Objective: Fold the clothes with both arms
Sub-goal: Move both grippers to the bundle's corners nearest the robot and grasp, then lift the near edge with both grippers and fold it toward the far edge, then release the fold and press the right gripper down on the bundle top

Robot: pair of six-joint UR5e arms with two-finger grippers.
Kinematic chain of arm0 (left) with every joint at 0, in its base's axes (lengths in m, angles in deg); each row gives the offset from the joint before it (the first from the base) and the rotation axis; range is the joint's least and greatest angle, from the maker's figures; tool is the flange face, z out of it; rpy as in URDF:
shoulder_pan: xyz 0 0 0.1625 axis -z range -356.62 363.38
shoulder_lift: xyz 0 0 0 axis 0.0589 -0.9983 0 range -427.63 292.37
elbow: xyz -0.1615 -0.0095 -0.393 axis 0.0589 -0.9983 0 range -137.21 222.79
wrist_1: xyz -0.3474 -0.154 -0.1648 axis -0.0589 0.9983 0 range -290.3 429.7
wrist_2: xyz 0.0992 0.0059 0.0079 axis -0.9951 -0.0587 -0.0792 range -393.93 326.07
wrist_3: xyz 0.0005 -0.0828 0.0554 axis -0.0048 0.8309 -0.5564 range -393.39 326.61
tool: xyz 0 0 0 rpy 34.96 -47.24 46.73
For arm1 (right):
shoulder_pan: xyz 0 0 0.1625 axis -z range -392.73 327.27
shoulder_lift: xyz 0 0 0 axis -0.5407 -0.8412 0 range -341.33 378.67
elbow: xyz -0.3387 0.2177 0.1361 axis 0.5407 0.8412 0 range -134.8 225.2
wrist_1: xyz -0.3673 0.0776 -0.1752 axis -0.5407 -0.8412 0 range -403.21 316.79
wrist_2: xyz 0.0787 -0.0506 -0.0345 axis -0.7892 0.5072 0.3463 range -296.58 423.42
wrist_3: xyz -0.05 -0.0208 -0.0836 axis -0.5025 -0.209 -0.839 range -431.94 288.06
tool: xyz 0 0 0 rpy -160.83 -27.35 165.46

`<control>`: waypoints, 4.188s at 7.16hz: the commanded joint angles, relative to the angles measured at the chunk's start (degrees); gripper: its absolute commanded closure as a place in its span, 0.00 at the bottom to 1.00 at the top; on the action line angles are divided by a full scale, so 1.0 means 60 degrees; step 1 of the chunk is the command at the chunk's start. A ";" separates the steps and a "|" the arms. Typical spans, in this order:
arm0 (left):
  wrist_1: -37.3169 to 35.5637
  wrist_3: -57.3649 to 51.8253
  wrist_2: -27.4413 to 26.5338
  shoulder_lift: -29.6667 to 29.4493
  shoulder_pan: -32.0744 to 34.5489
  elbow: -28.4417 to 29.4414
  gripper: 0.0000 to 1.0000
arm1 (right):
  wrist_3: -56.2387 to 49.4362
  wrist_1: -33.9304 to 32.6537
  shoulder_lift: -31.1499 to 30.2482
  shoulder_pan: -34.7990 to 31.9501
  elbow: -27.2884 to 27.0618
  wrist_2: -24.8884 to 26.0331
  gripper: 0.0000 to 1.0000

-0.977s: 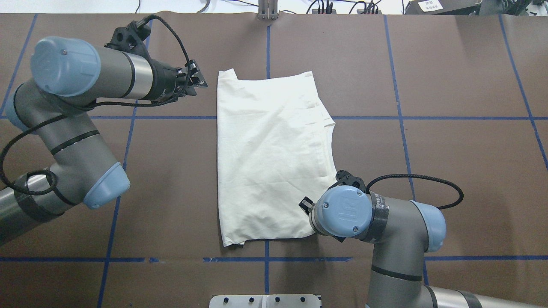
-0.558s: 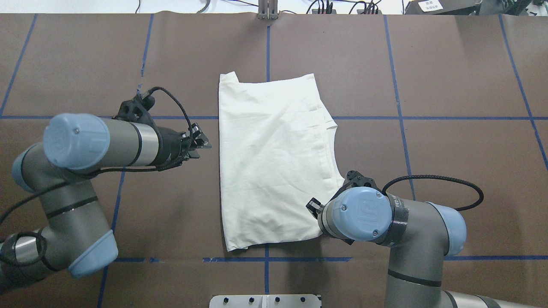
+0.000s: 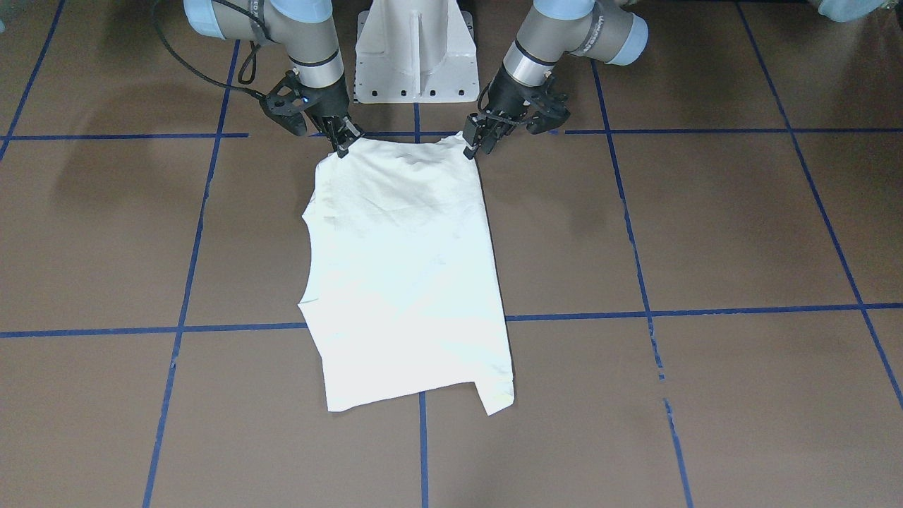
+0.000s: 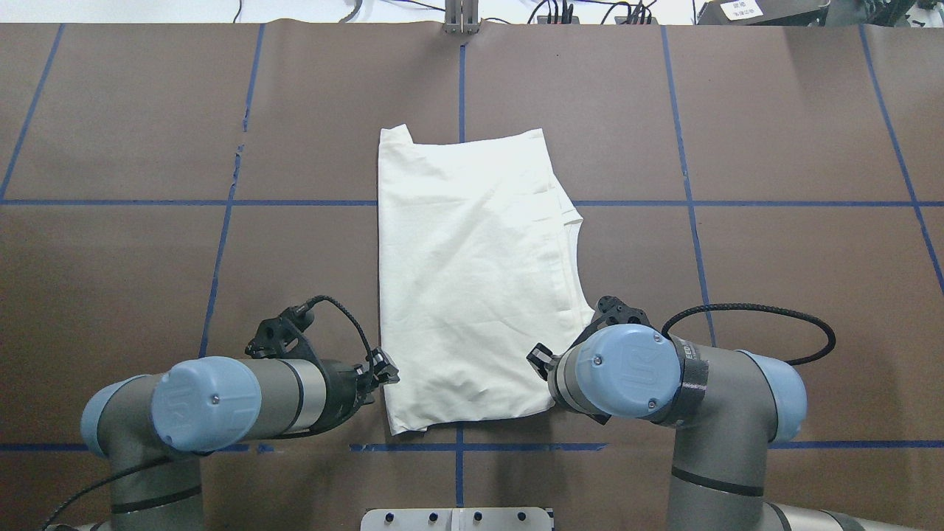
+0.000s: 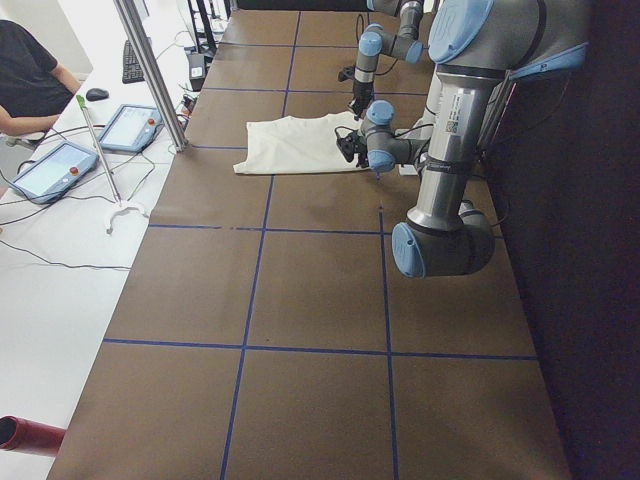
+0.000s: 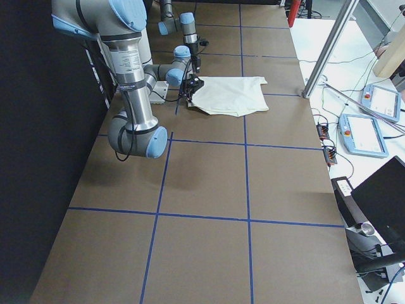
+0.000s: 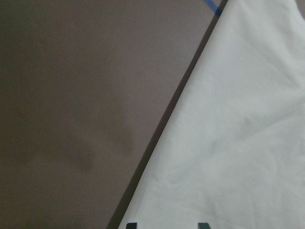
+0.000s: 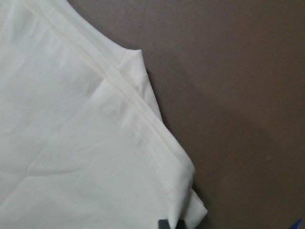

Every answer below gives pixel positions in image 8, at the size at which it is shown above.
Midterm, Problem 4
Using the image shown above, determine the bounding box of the cream long-sleeve printed shirt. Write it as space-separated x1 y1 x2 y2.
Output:
0 0 207 229

